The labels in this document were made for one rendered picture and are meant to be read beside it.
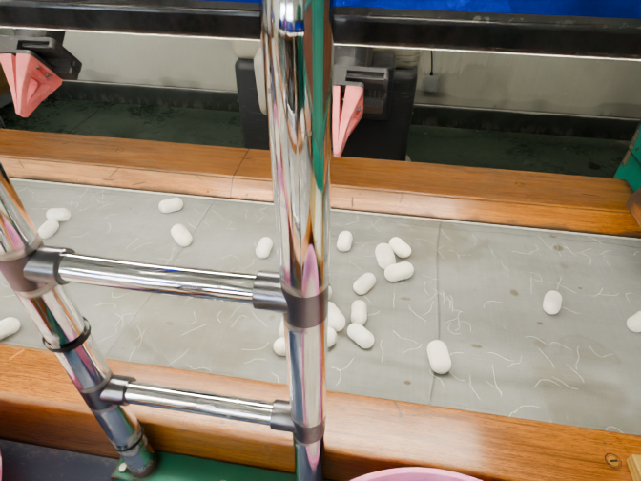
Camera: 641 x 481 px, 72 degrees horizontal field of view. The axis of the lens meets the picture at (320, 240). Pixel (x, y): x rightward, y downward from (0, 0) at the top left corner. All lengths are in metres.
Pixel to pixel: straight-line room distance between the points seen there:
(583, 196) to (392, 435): 0.47
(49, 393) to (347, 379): 0.27
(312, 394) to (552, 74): 2.49
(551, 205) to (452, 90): 1.95
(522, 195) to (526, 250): 0.10
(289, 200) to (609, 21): 0.20
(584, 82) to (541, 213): 2.07
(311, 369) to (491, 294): 0.34
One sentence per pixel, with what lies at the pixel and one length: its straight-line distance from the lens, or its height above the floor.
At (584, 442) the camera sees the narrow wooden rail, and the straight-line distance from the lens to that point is 0.45.
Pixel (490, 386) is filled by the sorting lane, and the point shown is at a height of 0.74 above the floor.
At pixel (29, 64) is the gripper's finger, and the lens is 0.75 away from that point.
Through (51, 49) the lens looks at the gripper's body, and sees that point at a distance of 0.74.
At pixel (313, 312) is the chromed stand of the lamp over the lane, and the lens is 0.21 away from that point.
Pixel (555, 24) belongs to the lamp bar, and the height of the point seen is 1.06.
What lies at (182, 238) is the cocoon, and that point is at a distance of 0.59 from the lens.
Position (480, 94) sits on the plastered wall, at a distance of 2.63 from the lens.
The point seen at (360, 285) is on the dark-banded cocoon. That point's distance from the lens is 0.51.
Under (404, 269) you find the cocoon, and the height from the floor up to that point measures 0.76.
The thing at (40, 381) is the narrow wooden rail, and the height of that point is 0.76.
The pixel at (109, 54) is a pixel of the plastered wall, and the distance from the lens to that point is 3.03.
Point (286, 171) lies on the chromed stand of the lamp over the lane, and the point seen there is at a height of 1.04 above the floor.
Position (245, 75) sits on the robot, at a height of 0.65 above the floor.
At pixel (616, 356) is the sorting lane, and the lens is 0.55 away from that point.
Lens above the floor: 1.12
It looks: 40 degrees down
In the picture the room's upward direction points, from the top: straight up
